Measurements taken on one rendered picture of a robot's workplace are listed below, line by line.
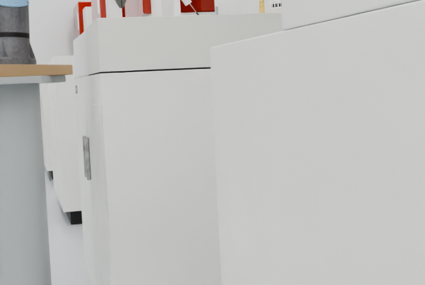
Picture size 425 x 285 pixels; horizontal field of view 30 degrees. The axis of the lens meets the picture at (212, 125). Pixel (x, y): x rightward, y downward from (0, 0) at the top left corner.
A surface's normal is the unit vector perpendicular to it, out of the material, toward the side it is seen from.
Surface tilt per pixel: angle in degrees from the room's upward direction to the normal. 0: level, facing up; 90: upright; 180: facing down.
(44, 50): 90
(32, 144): 90
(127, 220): 90
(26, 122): 90
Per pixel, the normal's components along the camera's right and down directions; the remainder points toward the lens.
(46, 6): 0.24, 0.04
